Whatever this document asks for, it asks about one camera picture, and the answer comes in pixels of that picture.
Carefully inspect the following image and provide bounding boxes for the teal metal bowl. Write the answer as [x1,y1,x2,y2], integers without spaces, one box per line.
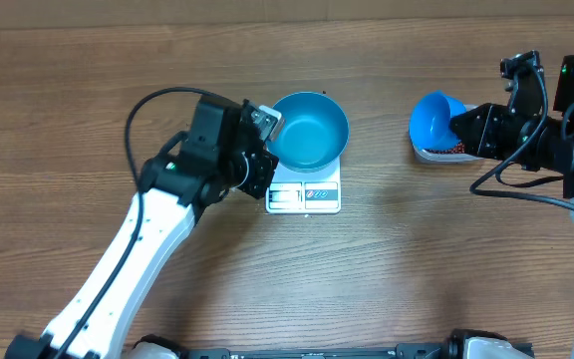
[267,92,351,173]

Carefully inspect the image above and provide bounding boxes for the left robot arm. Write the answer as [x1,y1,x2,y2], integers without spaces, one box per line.
[5,91,284,358]

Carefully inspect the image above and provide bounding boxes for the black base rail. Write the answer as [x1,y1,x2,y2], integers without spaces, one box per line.
[124,329,535,359]

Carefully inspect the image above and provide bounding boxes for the blue plastic measuring scoop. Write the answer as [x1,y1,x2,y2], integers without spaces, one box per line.
[409,91,466,150]

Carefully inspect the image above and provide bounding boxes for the white digital kitchen scale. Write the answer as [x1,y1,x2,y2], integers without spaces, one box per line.
[265,153,342,214]

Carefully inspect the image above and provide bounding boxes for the red adzuki beans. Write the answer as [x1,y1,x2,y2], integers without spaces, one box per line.
[428,143,465,155]

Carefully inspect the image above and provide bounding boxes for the clear plastic container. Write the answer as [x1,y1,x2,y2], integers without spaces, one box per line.
[411,103,485,166]

